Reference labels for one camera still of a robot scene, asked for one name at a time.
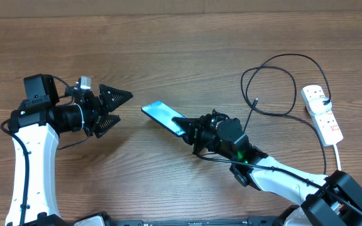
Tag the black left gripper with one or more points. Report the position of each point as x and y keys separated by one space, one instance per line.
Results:
x=98 y=112

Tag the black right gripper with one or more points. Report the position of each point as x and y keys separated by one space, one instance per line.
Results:
x=193 y=129

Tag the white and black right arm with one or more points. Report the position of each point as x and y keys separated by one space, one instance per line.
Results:
x=324 y=200

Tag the white power extension strip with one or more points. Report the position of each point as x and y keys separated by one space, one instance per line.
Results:
x=325 y=124

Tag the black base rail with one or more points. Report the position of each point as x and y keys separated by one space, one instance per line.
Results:
x=250 y=221

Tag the white USB charger plug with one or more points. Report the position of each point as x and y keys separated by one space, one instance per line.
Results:
x=319 y=106

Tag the Samsung Galaxy smartphone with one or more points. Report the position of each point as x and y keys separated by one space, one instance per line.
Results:
x=163 y=114

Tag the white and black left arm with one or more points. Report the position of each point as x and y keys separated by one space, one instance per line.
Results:
x=35 y=128

